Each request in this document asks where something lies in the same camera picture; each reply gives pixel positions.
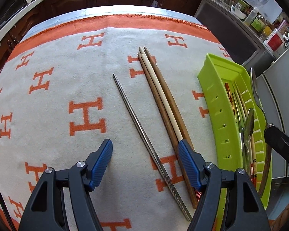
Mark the brown wooden chopstick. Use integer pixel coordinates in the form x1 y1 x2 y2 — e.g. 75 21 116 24
137 53 199 209

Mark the steel chopstick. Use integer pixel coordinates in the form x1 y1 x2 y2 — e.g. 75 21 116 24
112 73 192 222

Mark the steel spoon wooden handle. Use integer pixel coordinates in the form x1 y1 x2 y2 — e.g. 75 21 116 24
250 67 271 197

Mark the dark wooden chopstick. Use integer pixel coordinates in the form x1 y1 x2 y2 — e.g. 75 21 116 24
144 47 195 151

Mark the light wooden chopstick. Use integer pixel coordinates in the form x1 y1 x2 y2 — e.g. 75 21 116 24
139 47 183 141

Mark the lime green utensil tray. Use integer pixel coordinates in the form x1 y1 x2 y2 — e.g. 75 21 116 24
197 53 273 231

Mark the red white canister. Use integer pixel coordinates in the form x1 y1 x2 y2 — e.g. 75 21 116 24
264 29 286 56

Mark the clear plastic bottle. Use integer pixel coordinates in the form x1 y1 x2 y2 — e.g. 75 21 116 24
244 6 259 26

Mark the white bowl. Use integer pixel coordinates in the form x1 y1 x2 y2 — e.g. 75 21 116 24
230 5 246 20

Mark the orange white H-pattern cloth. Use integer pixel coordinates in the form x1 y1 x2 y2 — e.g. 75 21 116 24
0 15 233 230

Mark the white plastic bag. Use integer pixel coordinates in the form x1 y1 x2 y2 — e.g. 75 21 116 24
150 0 160 8

